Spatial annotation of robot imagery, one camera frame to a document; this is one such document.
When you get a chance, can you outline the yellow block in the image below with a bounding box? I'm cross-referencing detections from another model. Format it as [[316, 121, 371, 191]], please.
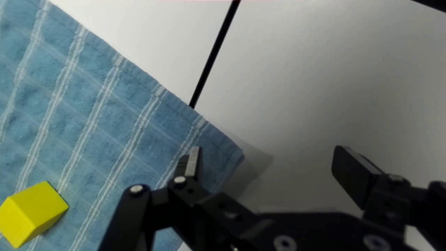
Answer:
[[0, 181, 68, 248]]

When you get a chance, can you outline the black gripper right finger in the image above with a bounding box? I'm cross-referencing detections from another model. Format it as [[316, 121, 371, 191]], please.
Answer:
[[332, 145, 383, 209]]

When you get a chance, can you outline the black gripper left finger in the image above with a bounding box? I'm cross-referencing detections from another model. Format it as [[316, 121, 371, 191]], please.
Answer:
[[173, 146, 201, 184]]

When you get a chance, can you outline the blue checkered towel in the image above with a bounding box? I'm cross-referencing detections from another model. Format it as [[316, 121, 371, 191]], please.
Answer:
[[0, 0, 244, 251]]

